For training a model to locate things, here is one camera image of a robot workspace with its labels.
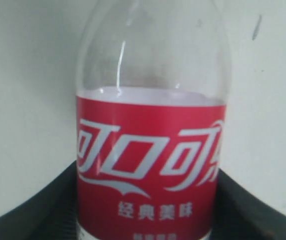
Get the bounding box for clear cola bottle red label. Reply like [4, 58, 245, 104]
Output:
[76, 0, 231, 240]

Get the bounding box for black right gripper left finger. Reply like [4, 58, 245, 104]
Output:
[0, 162, 77, 240]

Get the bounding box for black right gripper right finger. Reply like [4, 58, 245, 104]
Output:
[214, 170, 286, 240]

